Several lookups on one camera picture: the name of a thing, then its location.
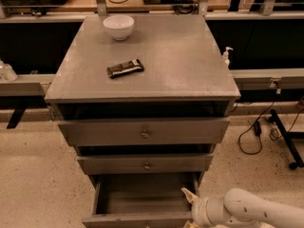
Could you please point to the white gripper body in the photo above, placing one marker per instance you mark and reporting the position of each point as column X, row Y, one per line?
column 199, row 210

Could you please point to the grey bottom drawer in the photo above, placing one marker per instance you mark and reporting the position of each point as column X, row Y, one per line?
column 142, row 201

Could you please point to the grey drawer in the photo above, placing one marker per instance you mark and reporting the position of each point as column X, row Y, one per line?
column 144, row 131
column 142, row 201
column 144, row 163

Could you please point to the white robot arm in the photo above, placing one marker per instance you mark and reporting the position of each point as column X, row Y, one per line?
column 239, row 208

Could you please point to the grey middle drawer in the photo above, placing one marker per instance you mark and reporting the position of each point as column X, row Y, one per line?
column 144, row 163

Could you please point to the grey top drawer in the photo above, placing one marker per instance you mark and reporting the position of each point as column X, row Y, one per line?
column 144, row 131

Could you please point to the grey wooden drawer cabinet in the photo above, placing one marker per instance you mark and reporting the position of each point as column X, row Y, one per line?
column 184, row 77

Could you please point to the black wheeled stand leg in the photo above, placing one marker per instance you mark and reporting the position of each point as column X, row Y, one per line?
column 289, row 138

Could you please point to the white pump bottle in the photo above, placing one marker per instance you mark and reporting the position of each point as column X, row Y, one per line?
column 225, row 55

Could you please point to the black snack bar wrapper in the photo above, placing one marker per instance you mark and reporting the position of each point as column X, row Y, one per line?
column 124, row 68

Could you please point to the white ceramic bowl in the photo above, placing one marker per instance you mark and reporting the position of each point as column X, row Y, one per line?
column 119, row 27

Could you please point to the black shelf bracket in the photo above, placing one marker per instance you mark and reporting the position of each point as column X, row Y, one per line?
column 16, row 117

